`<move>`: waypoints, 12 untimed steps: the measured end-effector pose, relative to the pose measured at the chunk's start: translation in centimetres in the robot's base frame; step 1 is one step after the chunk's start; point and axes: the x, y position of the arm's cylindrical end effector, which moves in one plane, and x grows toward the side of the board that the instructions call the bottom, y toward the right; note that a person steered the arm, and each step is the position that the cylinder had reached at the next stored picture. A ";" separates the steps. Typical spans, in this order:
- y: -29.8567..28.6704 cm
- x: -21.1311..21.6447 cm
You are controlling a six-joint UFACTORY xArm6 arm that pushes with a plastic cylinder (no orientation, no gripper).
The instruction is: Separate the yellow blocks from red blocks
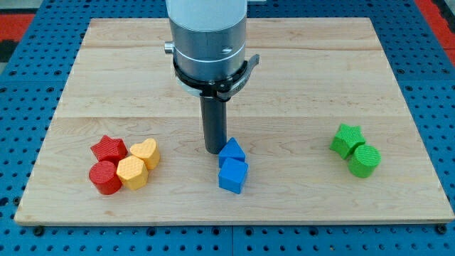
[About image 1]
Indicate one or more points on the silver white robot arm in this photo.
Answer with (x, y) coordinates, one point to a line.
(208, 43)

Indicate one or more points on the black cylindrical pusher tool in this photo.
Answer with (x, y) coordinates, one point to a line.
(214, 118)

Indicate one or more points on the blue triangle block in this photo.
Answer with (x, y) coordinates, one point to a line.
(231, 150)

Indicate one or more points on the blue cube block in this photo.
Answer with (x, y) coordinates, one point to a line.
(233, 175)

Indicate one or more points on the yellow heart block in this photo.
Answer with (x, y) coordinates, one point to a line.
(148, 151)

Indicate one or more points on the light wooden board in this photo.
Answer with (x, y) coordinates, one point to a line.
(314, 74)

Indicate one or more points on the yellow hexagon block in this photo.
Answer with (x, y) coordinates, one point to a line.
(132, 172)

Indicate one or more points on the red star block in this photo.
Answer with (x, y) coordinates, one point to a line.
(109, 149)

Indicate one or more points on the green star block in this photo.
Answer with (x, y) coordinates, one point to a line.
(346, 140)

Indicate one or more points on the red cylinder block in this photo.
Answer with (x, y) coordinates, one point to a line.
(104, 177)

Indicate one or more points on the green cylinder block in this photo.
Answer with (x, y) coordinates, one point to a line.
(364, 161)

